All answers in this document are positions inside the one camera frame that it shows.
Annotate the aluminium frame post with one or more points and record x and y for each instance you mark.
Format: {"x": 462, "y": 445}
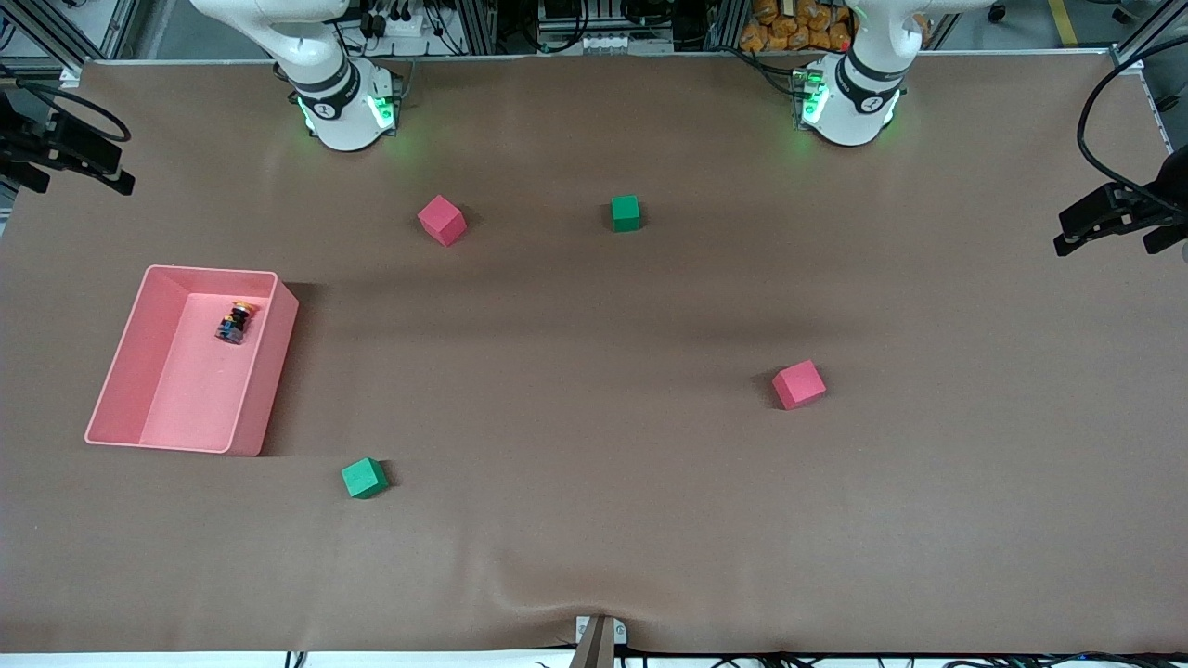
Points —
{"x": 726, "y": 23}
{"x": 71, "y": 74}
{"x": 1125, "y": 57}
{"x": 478, "y": 23}

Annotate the pink foam cube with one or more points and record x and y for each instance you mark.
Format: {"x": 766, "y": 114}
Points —
{"x": 798, "y": 385}
{"x": 441, "y": 221}

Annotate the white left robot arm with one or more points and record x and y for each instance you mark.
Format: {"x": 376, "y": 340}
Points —
{"x": 849, "y": 116}

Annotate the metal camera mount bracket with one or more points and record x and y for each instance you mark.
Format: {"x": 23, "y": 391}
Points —
{"x": 596, "y": 649}

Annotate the brown table cover mat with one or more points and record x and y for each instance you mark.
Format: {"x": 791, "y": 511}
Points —
{"x": 594, "y": 538}

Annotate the white power strip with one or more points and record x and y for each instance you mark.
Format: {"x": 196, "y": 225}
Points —
{"x": 399, "y": 24}

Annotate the white connector block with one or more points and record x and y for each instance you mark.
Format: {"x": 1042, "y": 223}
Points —
{"x": 603, "y": 44}

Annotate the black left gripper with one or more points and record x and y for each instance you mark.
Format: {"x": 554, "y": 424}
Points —
{"x": 1154, "y": 200}

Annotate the pink plastic bin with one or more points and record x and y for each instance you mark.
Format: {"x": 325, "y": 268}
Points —
{"x": 195, "y": 390}

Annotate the orange capped black button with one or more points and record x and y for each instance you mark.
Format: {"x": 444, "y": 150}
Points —
{"x": 235, "y": 325}

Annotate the orange bag pile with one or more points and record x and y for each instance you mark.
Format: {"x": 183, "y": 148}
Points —
{"x": 789, "y": 28}

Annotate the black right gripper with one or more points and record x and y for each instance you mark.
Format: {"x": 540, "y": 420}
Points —
{"x": 32, "y": 147}

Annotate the green foam cube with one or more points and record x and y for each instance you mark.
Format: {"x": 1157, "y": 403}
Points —
{"x": 626, "y": 213}
{"x": 363, "y": 479}

